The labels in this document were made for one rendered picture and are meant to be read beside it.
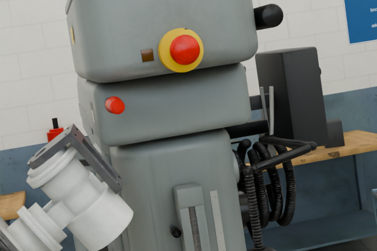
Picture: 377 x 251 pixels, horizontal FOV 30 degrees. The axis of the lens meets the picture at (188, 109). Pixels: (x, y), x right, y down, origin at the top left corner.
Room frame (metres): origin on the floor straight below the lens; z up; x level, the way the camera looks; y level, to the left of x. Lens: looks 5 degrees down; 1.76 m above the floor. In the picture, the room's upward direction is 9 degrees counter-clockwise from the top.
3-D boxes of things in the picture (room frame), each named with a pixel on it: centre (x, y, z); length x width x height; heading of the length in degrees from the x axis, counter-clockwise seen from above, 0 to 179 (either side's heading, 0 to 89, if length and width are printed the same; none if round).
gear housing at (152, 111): (1.21, 0.05, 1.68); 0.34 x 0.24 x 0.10; 11
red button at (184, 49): (0.92, -0.01, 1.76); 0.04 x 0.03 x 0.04; 101
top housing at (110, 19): (1.19, 0.04, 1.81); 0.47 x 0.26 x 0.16; 11
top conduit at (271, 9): (1.23, -0.10, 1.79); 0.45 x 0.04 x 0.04; 11
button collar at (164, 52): (0.95, 0.00, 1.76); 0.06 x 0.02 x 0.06; 101
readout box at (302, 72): (1.53, -0.23, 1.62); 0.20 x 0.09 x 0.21; 11
